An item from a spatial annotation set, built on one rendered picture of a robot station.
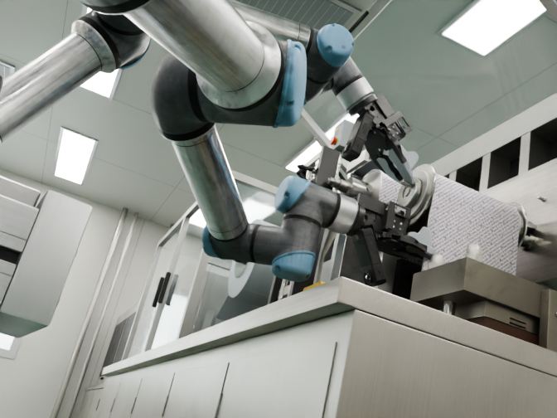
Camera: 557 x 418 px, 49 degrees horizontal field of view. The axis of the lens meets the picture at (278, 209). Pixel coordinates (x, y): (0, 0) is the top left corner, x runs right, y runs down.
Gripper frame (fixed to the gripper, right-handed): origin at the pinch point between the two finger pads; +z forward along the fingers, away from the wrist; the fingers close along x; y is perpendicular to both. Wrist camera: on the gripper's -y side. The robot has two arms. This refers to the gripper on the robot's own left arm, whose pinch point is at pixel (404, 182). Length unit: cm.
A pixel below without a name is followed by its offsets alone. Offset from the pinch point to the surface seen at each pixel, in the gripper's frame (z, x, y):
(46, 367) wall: -18, 552, -45
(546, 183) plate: 19.9, -2.8, 33.6
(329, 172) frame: -11.7, 28.8, 4.3
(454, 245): 16.8, -4.4, -2.0
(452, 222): 12.6, -4.4, 0.9
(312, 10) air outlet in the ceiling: -90, 135, 123
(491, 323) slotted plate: 26.8, -22.9, -20.2
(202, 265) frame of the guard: -11, 98, -15
